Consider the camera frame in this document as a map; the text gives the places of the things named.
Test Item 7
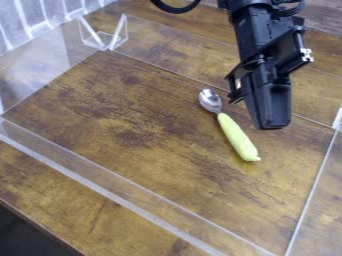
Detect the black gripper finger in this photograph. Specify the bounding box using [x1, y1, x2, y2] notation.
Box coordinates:
[240, 66, 291, 130]

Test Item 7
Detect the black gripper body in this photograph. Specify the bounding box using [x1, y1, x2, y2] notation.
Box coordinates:
[226, 0, 312, 103]

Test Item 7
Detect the green handled metal spoon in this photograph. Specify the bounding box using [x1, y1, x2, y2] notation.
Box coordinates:
[199, 89, 260, 162]

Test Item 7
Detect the black strip on table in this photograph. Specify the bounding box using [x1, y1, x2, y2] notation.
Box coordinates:
[292, 16, 304, 26]

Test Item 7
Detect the clear acrylic corner bracket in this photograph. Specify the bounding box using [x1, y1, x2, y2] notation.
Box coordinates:
[77, 14, 128, 51]

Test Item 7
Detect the clear acrylic enclosure wall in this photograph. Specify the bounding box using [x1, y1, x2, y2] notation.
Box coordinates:
[0, 0, 342, 256]

